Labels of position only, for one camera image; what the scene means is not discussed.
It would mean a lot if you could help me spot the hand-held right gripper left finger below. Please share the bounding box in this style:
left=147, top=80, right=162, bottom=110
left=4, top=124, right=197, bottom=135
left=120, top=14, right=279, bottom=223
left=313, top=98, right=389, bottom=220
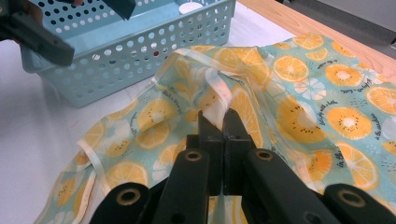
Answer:
left=186, top=110, right=225, bottom=197

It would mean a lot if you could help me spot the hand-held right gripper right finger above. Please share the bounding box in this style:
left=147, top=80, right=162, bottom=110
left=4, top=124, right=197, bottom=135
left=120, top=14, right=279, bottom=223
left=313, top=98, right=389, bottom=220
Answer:
left=222, top=108, right=257, bottom=196

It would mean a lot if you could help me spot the light blue plastic basket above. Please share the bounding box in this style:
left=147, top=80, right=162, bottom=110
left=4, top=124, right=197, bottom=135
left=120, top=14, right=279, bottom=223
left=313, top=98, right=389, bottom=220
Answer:
left=20, top=0, right=237, bottom=109

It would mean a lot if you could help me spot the small jar with white lid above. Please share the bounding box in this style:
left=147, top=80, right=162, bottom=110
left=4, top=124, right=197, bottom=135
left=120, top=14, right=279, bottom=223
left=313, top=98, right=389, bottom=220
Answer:
left=178, top=1, right=205, bottom=16

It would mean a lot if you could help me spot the orange slice print bag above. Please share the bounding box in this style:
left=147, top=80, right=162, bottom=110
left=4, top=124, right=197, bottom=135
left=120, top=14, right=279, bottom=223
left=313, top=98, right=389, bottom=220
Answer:
left=33, top=33, right=396, bottom=224

